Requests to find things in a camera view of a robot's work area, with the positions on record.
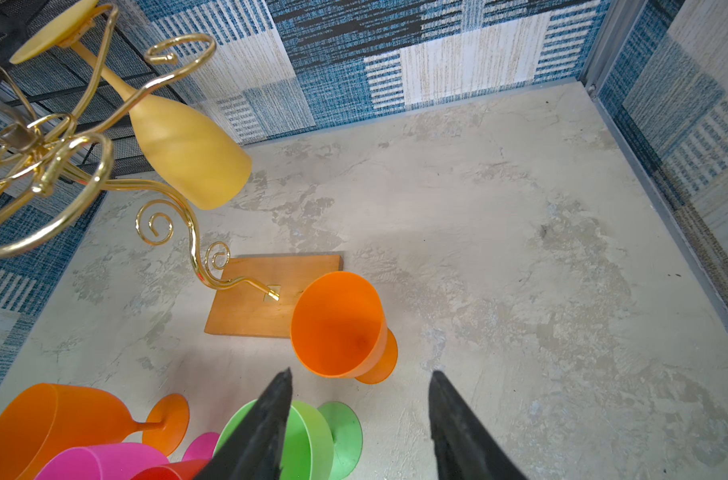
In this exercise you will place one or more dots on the red plastic wine glass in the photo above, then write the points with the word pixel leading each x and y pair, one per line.
pixel 186 470

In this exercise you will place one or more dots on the gold wire wine glass rack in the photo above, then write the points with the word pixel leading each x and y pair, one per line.
pixel 255 296

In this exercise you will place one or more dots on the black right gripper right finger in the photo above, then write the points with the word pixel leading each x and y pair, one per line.
pixel 463 447

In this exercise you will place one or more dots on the orange front wine glass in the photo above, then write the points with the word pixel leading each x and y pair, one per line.
pixel 48 419

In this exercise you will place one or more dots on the orange back wine glass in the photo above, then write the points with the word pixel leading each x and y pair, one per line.
pixel 339 330

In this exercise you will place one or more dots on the green plastic wine glass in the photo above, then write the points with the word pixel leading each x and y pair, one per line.
pixel 324 442

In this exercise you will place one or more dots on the orange wine glass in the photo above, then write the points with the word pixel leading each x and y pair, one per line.
pixel 48 419
pixel 339 330

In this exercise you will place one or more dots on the yellow plastic wine glass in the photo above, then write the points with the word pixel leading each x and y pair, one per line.
pixel 192 153

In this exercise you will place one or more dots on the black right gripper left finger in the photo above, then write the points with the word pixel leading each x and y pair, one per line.
pixel 254 450

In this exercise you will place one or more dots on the pink plastic wine glass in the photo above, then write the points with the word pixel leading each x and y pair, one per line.
pixel 119 461

